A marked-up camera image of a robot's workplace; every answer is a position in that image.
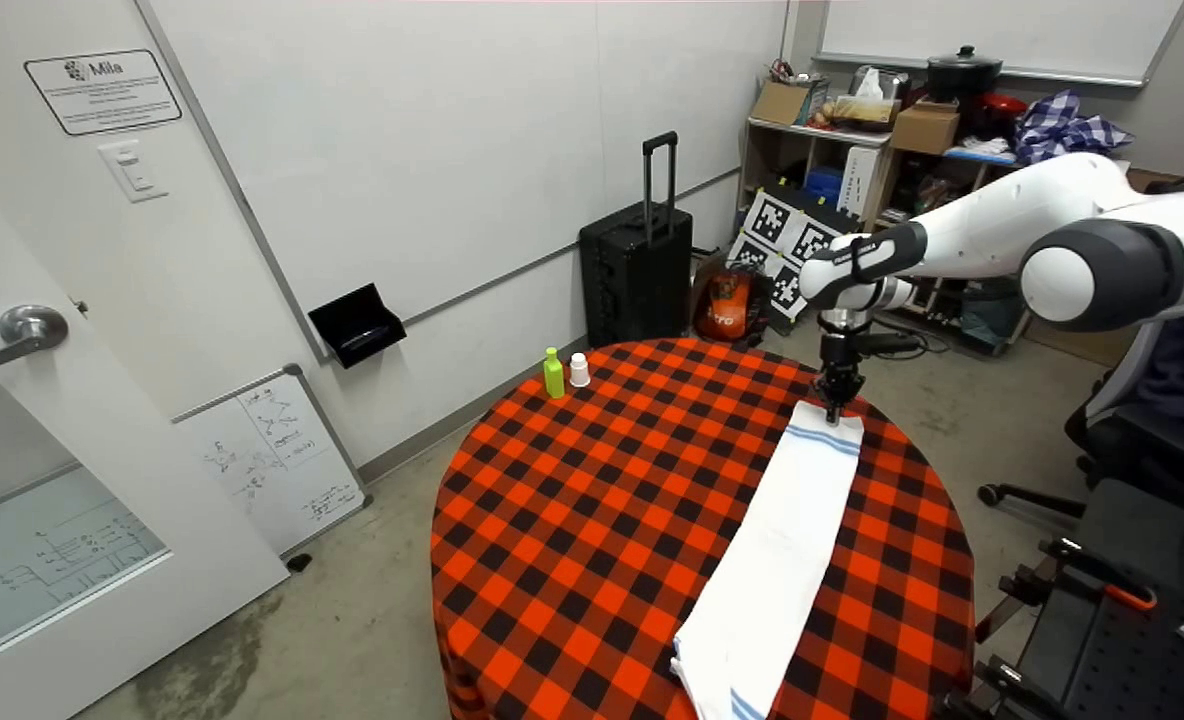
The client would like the fiducial marker board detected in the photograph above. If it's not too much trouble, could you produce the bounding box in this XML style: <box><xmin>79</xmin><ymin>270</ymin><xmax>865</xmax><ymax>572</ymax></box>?
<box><xmin>723</xmin><ymin>190</ymin><xmax>858</xmax><ymax>324</ymax></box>

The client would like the wall notice sign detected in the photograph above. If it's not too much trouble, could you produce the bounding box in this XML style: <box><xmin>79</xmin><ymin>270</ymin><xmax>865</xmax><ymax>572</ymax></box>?
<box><xmin>22</xmin><ymin>49</ymin><xmax>180</xmax><ymax>135</ymax></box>

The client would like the green bottle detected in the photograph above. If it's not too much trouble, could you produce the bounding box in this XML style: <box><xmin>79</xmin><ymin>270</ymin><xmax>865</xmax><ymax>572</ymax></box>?
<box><xmin>538</xmin><ymin>347</ymin><xmax>565</xmax><ymax>401</ymax></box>

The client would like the orange black clamp left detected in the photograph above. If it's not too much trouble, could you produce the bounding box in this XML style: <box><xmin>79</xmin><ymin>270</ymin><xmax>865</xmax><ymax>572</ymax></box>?
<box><xmin>1000</xmin><ymin>534</ymin><xmax>1160</xmax><ymax>616</ymax></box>

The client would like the red black checkered tablecloth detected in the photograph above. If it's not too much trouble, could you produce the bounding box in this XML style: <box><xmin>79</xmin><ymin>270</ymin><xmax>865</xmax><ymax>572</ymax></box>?
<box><xmin>430</xmin><ymin>337</ymin><xmax>974</xmax><ymax>720</ymax></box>

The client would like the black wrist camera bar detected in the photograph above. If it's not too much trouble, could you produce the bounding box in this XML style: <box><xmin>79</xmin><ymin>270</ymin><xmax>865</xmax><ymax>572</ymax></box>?
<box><xmin>853</xmin><ymin>333</ymin><xmax>922</xmax><ymax>357</ymax></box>

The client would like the small white bottle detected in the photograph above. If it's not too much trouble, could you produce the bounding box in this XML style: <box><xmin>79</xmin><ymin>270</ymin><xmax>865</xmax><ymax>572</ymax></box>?
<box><xmin>568</xmin><ymin>351</ymin><xmax>591</xmax><ymax>391</ymax></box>

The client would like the black rolling suitcase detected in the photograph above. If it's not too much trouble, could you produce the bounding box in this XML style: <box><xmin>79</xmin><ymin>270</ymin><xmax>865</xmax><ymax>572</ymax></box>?
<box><xmin>577</xmin><ymin>129</ymin><xmax>694</xmax><ymax>351</ymax></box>

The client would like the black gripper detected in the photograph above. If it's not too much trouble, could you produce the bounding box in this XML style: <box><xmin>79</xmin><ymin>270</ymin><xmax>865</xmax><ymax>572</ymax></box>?
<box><xmin>821</xmin><ymin>307</ymin><xmax>873</xmax><ymax>420</ymax></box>

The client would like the cluttered storage shelf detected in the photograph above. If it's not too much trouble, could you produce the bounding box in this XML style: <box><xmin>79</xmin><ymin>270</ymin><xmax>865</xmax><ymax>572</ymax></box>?
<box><xmin>742</xmin><ymin>78</ymin><xmax>1126</xmax><ymax>313</ymax></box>

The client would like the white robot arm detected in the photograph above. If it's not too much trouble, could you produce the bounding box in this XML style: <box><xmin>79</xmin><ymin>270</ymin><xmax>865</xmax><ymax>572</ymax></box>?
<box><xmin>798</xmin><ymin>151</ymin><xmax>1184</xmax><ymax>414</ymax></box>

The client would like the black wall tray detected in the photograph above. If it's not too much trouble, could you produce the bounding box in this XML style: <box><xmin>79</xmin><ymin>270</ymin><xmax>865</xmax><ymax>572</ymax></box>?
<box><xmin>309</xmin><ymin>283</ymin><xmax>408</xmax><ymax>369</ymax></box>

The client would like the silver door handle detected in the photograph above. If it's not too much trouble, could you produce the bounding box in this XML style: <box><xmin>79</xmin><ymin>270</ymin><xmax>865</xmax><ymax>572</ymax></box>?
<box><xmin>0</xmin><ymin>305</ymin><xmax>66</xmax><ymax>369</ymax></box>

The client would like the small whiteboard on floor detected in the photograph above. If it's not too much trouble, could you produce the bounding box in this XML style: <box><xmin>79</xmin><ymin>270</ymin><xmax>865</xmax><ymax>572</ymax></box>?
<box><xmin>177</xmin><ymin>363</ymin><xmax>365</xmax><ymax>554</ymax></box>

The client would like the orange tool bag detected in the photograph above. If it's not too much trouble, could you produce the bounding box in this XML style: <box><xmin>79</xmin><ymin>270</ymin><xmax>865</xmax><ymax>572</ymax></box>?
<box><xmin>694</xmin><ymin>266</ymin><xmax>764</xmax><ymax>347</ymax></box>

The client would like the white towel with blue stripes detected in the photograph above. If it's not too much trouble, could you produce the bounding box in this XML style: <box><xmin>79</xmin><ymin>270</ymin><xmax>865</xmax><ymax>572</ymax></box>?
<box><xmin>671</xmin><ymin>401</ymin><xmax>865</xmax><ymax>720</ymax></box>

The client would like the wall light switch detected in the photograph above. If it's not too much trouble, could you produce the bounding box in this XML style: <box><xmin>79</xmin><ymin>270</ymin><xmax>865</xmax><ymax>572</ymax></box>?
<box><xmin>100</xmin><ymin>141</ymin><xmax>165</xmax><ymax>205</ymax></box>

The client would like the black office chair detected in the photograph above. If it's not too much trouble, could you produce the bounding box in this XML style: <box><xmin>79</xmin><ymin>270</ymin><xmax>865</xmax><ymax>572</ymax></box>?
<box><xmin>974</xmin><ymin>305</ymin><xmax>1184</xmax><ymax>534</ymax></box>

